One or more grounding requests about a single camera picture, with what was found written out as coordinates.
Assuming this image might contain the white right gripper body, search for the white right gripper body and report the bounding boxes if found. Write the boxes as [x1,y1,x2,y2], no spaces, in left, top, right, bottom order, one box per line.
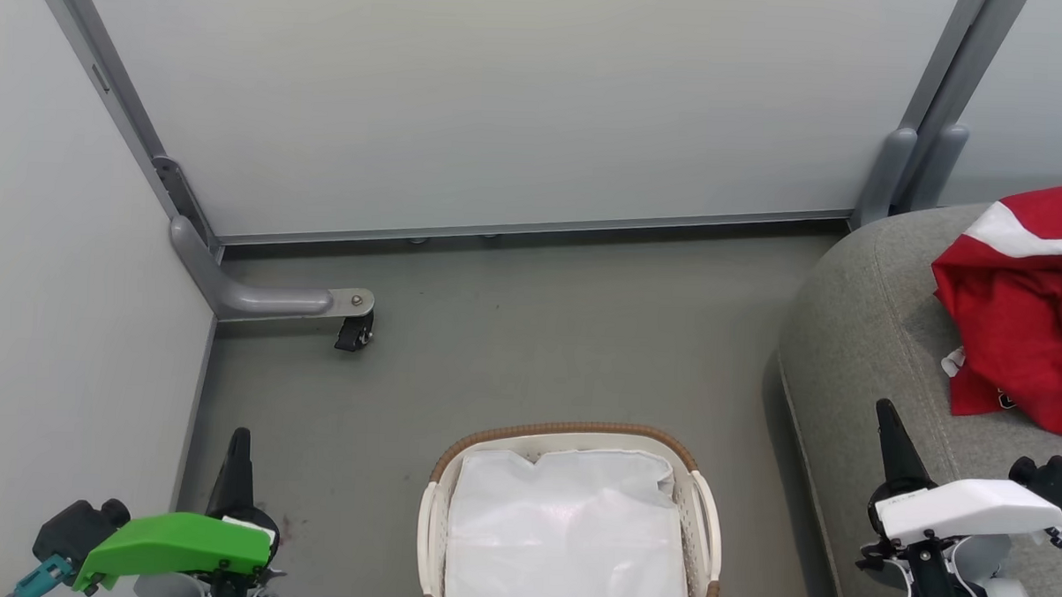
[867,472,1062,553]

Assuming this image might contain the teal cable connector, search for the teal cable connector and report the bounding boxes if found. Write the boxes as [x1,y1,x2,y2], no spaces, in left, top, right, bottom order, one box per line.
[8,553,74,597]

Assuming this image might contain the red fleece garment white stripes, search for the red fleece garment white stripes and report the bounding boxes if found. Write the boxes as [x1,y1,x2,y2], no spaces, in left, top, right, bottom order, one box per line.
[925,178,1062,439]

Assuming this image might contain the grey fabric sofa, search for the grey fabric sofa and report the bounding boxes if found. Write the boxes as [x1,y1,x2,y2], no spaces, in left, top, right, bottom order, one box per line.
[768,194,1062,597]

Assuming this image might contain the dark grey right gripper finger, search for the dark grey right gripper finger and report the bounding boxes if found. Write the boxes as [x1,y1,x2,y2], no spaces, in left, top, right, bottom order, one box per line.
[872,398,937,501]

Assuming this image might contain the grey partition foot with bracket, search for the grey partition foot with bracket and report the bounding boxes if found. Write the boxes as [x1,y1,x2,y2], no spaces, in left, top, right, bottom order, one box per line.
[166,215,379,327]

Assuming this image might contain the grey partition frame post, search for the grey partition frame post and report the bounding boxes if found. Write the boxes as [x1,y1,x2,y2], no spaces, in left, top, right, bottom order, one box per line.
[849,0,1030,235]
[16,0,235,262]

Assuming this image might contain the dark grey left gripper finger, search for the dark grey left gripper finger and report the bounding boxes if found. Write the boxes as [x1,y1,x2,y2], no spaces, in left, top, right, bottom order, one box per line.
[206,426,259,519]

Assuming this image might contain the white plastic bag liner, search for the white plastic bag liner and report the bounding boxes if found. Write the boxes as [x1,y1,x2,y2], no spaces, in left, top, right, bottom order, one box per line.
[444,443,696,597]

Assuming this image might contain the grey partition bottom rail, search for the grey partition bottom rail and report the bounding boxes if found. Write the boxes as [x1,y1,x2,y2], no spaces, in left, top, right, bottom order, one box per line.
[217,187,855,268]

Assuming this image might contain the black caster wheel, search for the black caster wheel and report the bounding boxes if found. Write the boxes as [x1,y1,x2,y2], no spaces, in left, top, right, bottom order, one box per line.
[334,312,376,354]

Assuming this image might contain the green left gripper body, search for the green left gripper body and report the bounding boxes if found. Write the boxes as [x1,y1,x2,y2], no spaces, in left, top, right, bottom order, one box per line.
[72,495,283,597]

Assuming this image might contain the cream laundry basket brown rim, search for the cream laundry basket brown rim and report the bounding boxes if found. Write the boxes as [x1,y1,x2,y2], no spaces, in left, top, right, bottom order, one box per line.
[415,417,727,597]

